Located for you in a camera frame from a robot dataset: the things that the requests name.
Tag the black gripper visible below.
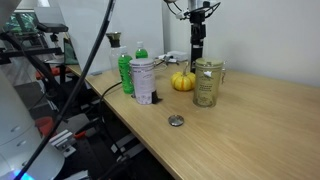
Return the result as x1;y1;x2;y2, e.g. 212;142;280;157
189;9;207;48

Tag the black thermos bottle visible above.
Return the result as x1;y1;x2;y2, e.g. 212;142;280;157
190;31;204;74

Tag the red round object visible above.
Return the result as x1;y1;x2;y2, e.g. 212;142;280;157
34;115;54;138

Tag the white power strip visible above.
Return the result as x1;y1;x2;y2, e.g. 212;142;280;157
165;50;188;63

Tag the small yellow orange pumpkin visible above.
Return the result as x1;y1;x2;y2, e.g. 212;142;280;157
170;61;197;92

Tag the olive green tin canister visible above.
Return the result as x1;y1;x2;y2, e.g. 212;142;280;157
192;57;227;108

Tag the green bottle with white cap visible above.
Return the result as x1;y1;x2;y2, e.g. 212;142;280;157
134;41;149;60
117;45;135;95

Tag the white tin canister with latch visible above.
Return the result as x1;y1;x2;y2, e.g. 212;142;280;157
129;57;158;106

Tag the glass carafe with steel lid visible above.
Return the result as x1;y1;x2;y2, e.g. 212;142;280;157
105;31;125;73

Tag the small round metal disc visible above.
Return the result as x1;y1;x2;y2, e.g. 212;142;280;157
167;114;185;128

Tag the green bag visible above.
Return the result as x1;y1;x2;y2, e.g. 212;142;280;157
63;38;79;66

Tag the computer monitor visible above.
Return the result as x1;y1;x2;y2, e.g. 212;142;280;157
3;9;44;39

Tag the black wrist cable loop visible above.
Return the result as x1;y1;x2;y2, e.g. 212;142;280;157
164;0;222;20

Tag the black power cable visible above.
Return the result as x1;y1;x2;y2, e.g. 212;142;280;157
98;80;124;158

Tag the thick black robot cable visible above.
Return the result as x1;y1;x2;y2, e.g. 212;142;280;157
13;0;116;180

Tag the black camera on stand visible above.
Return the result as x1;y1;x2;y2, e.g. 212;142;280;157
35;22;69;34

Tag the black metal cart frame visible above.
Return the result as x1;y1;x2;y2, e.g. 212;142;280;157
0;31;158;180

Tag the silver aluminium bracket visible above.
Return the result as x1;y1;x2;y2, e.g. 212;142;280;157
49;129;78;158

